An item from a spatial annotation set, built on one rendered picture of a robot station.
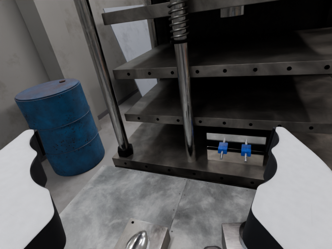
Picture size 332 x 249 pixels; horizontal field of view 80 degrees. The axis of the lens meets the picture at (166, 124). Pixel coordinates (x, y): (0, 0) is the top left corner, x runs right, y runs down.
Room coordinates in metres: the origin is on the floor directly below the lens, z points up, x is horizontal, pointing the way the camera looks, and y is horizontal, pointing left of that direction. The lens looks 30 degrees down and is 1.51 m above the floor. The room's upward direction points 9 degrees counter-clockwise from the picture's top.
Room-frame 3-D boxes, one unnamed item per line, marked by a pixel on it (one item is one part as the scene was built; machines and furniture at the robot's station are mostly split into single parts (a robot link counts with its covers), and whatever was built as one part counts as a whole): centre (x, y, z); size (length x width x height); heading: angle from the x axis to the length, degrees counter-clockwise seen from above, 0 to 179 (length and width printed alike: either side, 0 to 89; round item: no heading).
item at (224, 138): (1.00, -0.42, 0.87); 0.50 x 0.27 x 0.17; 155
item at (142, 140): (1.10, -0.41, 0.75); 1.30 x 0.84 x 0.06; 65
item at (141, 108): (1.14, -0.43, 1.01); 1.10 x 0.74 x 0.05; 65
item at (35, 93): (2.12, 1.17, 0.49); 0.66 x 0.66 x 0.99
